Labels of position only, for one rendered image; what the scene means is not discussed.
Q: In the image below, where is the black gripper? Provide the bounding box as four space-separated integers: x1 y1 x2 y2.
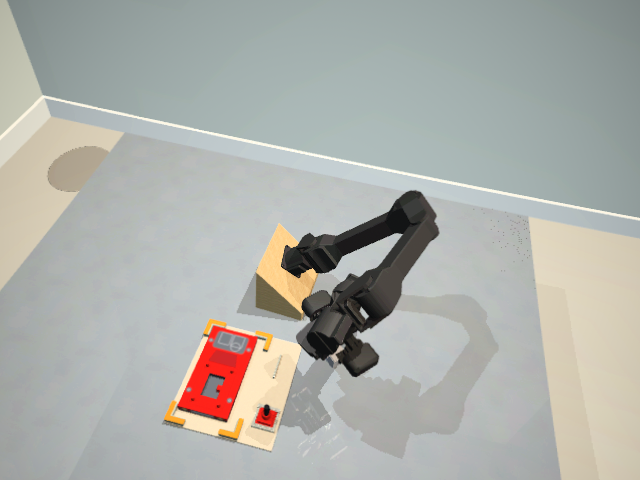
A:
301 290 379 377

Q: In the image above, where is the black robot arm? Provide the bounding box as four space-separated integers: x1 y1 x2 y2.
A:
281 190 440 361

